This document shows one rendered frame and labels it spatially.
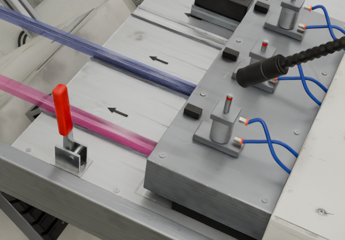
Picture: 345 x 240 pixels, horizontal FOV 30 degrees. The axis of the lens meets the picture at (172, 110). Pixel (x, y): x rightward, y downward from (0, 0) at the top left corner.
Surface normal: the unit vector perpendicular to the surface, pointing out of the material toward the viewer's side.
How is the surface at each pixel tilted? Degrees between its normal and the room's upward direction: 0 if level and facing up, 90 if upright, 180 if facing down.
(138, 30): 44
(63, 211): 90
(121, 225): 90
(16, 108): 0
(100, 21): 0
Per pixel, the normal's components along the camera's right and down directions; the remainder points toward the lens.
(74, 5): 0.70, -0.24
